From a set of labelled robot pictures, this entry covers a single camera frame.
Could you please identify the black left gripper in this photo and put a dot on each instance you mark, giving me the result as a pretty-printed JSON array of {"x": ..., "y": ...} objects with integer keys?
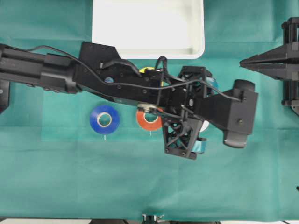
[{"x": 180, "y": 125}]

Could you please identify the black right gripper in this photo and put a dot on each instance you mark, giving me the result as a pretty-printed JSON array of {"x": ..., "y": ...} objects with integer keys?
[{"x": 289, "y": 71}]

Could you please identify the white tape roll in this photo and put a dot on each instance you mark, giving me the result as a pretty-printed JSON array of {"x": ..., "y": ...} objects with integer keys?
[{"x": 204, "y": 126}]

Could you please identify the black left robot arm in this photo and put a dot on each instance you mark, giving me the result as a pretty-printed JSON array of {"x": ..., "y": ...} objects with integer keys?
[{"x": 99, "y": 70}]

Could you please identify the orange tape roll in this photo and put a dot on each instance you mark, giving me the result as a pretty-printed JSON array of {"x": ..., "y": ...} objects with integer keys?
[{"x": 148, "y": 122}]

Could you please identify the yellow tape roll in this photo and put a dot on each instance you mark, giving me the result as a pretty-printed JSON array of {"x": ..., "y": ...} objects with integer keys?
[{"x": 143, "y": 70}]

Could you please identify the blue tape roll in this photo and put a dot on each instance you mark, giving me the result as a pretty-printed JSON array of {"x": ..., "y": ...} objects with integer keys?
[{"x": 104, "y": 119}]

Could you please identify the white plastic tray case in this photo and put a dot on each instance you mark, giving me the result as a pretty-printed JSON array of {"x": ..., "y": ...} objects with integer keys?
[{"x": 147, "y": 29}]

